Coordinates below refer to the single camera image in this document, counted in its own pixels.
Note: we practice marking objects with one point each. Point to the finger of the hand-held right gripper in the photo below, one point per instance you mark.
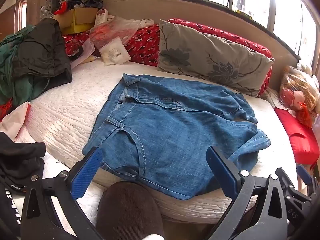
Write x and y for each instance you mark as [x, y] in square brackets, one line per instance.
[303, 177]
[287, 181]

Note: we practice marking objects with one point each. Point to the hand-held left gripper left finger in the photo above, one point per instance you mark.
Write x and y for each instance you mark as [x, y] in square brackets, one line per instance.
[85, 172]

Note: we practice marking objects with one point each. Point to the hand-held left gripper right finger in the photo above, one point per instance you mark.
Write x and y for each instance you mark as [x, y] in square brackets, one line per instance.
[222, 172]

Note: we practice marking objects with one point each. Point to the blue denim pants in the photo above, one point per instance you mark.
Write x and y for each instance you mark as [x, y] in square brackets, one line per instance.
[175, 135]

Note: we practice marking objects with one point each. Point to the red satin cloth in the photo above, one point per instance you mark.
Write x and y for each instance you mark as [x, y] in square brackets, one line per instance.
[300, 140]

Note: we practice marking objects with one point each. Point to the white quilted mattress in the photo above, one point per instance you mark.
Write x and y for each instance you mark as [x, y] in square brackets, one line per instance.
[70, 110]

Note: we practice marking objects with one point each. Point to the black knitted garment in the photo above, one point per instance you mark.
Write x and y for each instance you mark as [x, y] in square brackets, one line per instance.
[20, 160]

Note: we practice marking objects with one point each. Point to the doll in plastic bag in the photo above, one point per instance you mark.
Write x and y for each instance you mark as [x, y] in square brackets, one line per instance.
[297, 97]

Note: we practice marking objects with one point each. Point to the pale pink cloth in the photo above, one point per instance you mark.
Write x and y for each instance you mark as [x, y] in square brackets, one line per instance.
[15, 122]

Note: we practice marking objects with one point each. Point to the green garment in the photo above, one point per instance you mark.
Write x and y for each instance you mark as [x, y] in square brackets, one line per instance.
[15, 85]

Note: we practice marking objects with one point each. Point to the grey floral pillow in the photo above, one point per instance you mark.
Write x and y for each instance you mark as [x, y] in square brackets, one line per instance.
[212, 55]

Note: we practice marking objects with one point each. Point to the white labelled packet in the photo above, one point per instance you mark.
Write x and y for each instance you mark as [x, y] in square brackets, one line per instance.
[113, 52]

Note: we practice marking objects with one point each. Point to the red patterned bolster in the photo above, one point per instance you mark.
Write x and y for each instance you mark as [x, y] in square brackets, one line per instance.
[142, 45]

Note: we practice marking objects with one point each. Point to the clear plastic bag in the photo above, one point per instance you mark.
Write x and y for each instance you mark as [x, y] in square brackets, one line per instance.
[110, 33]

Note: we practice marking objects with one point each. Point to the cardboard box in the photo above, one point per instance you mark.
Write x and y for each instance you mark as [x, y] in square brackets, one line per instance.
[82, 17]

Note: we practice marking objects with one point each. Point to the white bottle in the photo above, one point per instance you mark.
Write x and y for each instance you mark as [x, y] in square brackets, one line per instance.
[101, 17]

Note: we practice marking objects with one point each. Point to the window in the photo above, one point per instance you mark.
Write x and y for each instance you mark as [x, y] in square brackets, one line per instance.
[285, 10]

